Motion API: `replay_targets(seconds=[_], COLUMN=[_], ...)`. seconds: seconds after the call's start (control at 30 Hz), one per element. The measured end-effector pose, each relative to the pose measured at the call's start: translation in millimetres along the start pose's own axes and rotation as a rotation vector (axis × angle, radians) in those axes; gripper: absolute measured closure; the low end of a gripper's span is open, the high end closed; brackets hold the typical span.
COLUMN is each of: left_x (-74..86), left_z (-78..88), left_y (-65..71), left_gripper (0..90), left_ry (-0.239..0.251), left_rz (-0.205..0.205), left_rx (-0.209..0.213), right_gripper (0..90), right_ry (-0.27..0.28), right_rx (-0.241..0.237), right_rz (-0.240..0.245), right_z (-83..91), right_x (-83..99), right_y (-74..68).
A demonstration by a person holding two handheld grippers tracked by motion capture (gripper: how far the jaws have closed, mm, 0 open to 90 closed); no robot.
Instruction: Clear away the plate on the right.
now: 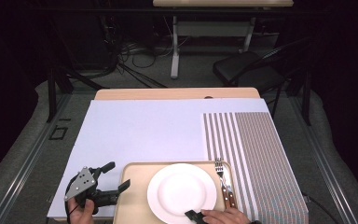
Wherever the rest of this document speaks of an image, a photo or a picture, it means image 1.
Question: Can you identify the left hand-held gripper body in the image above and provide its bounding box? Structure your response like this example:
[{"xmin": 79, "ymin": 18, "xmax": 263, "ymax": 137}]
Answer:
[{"xmin": 63, "ymin": 166, "xmax": 121, "ymax": 216}]

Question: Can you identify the beige tray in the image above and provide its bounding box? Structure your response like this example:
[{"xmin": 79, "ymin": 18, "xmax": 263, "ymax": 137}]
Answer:
[{"xmin": 113, "ymin": 161, "xmax": 237, "ymax": 224}]

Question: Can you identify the white plate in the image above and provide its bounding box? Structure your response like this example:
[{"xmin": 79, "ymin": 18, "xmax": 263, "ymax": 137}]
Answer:
[{"xmin": 146, "ymin": 162, "xmax": 218, "ymax": 224}]

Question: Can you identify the wooden-handled knife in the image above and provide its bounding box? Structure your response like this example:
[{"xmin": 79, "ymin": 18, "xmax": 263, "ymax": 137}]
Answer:
[{"xmin": 223, "ymin": 169, "xmax": 239, "ymax": 209}]

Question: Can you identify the wooden-handled fork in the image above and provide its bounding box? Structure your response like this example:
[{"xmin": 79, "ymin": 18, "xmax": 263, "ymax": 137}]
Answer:
[{"xmin": 213, "ymin": 157, "xmax": 231, "ymax": 210}]

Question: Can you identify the person's right hand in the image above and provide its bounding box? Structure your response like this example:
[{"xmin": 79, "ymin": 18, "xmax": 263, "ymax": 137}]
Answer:
[{"xmin": 200, "ymin": 206, "xmax": 254, "ymax": 224}]

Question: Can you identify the person's left hand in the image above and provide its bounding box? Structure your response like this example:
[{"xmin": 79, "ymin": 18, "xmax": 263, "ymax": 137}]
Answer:
[{"xmin": 66, "ymin": 197, "xmax": 96, "ymax": 224}]

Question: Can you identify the light blue table mat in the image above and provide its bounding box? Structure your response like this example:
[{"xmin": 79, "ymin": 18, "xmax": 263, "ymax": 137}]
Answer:
[{"xmin": 46, "ymin": 98, "xmax": 269, "ymax": 219}]

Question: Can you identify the black tape square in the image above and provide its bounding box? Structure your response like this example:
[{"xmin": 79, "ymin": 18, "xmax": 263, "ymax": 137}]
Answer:
[{"xmin": 48, "ymin": 125, "xmax": 69, "ymax": 141}]

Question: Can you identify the striped placemat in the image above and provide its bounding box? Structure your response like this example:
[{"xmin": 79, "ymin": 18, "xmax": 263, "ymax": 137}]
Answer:
[{"xmin": 202, "ymin": 111, "xmax": 310, "ymax": 224}]

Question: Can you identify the black metal stand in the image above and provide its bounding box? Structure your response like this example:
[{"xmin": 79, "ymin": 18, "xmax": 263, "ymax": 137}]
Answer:
[
  {"xmin": 46, "ymin": 65, "xmax": 108, "ymax": 124},
  {"xmin": 269, "ymin": 70, "xmax": 312, "ymax": 127}
]

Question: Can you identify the white-legged table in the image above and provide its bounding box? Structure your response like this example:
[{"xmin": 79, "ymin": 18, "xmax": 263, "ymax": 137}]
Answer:
[{"xmin": 152, "ymin": 0, "xmax": 295, "ymax": 79}]

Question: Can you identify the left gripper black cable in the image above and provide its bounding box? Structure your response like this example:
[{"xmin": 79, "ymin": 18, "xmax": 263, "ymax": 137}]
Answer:
[{"xmin": 62, "ymin": 174, "xmax": 80, "ymax": 224}]

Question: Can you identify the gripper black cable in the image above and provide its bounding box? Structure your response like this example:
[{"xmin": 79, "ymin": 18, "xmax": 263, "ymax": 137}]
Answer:
[
  {"xmin": 62, "ymin": 174, "xmax": 80, "ymax": 224},
  {"xmin": 302, "ymin": 192, "xmax": 340, "ymax": 224}
]

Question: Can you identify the metal floor rail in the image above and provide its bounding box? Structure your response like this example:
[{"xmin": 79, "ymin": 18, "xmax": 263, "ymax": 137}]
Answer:
[
  {"xmin": 0, "ymin": 92, "xmax": 73, "ymax": 224},
  {"xmin": 287, "ymin": 92, "xmax": 358, "ymax": 224}
]

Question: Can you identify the bundle of floor cables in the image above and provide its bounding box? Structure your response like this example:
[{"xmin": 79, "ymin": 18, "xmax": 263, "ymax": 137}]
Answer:
[{"xmin": 117, "ymin": 38, "xmax": 191, "ymax": 89}]

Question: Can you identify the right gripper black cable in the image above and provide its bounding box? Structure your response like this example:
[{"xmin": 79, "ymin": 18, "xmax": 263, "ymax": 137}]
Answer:
[{"xmin": 302, "ymin": 192, "xmax": 340, "ymax": 224}]

